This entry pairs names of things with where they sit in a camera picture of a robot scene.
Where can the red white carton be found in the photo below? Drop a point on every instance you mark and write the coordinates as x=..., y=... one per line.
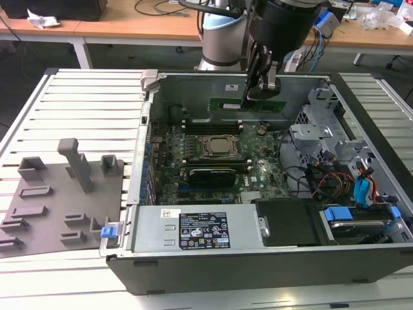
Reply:
x=407, y=27

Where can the green RAM stick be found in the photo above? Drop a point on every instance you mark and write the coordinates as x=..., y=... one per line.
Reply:
x=226, y=105

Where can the white sticker with black mark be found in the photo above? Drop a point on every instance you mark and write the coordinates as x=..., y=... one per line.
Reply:
x=231, y=87

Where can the clear plastic bags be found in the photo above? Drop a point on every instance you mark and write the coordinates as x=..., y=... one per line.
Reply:
x=380, y=16

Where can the wooden desk white legs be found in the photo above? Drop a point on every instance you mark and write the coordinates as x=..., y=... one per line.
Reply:
x=113, y=27

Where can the black open PC case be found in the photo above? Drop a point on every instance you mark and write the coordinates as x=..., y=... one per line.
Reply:
x=258, y=271

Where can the large black box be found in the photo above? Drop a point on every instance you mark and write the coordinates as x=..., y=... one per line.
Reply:
x=64, y=9

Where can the silver hard disk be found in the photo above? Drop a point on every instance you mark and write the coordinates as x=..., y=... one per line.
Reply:
x=355, y=227

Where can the white grey wrist camera box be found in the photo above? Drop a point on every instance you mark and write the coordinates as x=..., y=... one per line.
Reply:
x=329, y=22

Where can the white power strip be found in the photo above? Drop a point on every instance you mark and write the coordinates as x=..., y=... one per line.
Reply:
x=294, y=63

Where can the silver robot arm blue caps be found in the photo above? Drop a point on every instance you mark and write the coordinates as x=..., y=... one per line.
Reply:
x=219, y=45

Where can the black RAM slot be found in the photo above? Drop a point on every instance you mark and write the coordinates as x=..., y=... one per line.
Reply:
x=242, y=167
x=213, y=124
x=213, y=130
x=216, y=160

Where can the grey parts rack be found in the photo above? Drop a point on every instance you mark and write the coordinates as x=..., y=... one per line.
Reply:
x=64, y=200

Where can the crumpled white paper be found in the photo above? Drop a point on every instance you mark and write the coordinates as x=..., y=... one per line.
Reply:
x=42, y=21

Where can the black graphics card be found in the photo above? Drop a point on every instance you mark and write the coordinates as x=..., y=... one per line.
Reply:
x=213, y=177

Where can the blue plastic latch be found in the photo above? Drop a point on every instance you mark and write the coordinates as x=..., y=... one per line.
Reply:
x=108, y=232

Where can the silver chipset heatsink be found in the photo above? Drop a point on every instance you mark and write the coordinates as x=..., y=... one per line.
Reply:
x=251, y=198

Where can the blue disk carrier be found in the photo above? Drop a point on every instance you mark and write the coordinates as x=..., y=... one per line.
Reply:
x=337, y=214

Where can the grey power supply unit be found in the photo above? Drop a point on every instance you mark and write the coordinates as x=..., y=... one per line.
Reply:
x=151, y=229

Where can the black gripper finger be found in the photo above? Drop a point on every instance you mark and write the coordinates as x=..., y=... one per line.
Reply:
x=272, y=82
x=253, y=74

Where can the round coin battery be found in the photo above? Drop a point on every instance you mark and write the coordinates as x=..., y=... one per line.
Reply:
x=261, y=131

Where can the silver metal drive cage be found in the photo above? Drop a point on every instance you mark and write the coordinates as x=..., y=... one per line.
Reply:
x=309, y=132

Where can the CPU with metal top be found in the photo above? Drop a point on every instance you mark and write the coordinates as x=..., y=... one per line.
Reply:
x=221, y=144

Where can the green motherboard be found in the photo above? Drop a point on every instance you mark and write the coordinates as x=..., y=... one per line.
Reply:
x=267, y=151

